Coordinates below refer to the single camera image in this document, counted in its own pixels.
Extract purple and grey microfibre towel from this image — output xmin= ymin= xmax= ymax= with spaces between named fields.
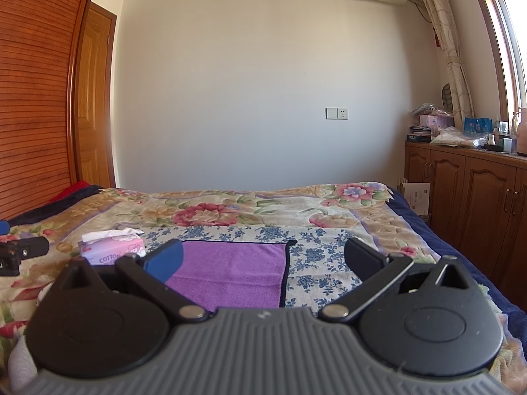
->
xmin=166 ymin=240 xmax=296 ymax=312

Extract wooden room door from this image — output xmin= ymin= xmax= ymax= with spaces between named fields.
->
xmin=74 ymin=3 xmax=117 ymax=187

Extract pink cotton tissue box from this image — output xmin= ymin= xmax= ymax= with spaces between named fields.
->
xmin=78 ymin=227 xmax=147 ymax=266

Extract blue floral white cloth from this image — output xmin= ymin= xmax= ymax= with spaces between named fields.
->
xmin=142 ymin=225 xmax=361 ymax=312

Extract floral beige bed blanket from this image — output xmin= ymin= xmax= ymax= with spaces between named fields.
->
xmin=1 ymin=182 xmax=526 ymax=394

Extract white cardboard box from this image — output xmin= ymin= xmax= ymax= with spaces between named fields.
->
xmin=401 ymin=182 xmax=430 ymax=217

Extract brown wooden cabinet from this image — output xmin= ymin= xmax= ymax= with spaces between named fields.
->
xmin=404 ymin=142 xmax=526 ymax=305

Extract navy blue bed sheet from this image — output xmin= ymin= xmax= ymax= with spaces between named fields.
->
xmin=388 ymin=191 xmax=527 ymax=350

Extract clear plastic bag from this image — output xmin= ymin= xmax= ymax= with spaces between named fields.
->
xmin=430 ymin=127 xmax=488 ymax=149

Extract pink box on cabinet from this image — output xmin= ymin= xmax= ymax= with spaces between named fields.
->
xmin=419 ymin=115 xmax=454 ymax=133

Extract blue boxes on cabinet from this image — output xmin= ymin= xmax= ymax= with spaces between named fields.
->
xmin=463 ymin=117 xmax=493 ymax=135

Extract pink thermos jug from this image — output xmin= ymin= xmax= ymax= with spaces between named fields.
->
xmin=512 ymin=107 xmax=527 ymax=157

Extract wooden slatted wardrobe door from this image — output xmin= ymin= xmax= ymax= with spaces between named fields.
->
xmin=1 ymin=0 xmax=90 ymax=219

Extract patterned cream curtain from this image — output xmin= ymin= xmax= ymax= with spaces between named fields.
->
xmin=423 ymin=0 xmax=475 ymax=129

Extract white wall socket switch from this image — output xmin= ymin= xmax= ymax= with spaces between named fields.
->
xmin=325 ymin=107 xmax=348 ymax=120

